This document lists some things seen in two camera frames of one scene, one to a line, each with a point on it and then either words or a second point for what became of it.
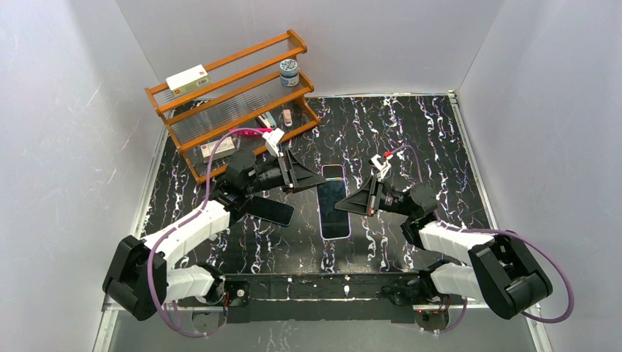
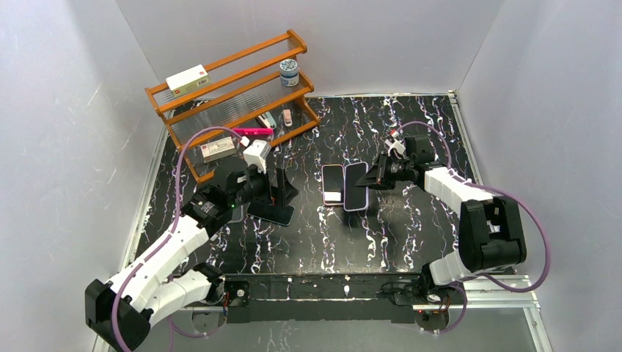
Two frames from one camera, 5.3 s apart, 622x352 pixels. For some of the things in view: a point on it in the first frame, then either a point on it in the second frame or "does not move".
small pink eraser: (287, 118) does not move
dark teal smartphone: (279, 212) does not move
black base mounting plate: (317, 299) does not move
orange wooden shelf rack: (256, 98) does not move
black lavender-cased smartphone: (334, 222) to (355, 195)
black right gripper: (372, 196) to (382, 171)
